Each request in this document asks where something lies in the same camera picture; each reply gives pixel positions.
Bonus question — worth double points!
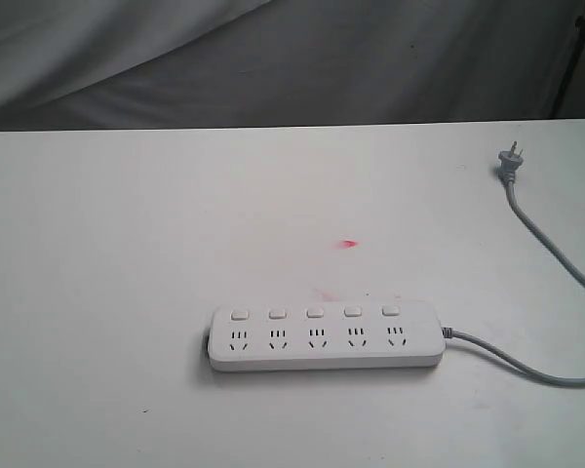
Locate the white five-outlet power strip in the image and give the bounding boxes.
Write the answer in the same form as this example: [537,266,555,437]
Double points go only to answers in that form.
[208,299,446,372]

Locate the grey backdrop cloth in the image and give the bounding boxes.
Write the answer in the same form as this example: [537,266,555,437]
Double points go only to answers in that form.
[0,1,585,131]

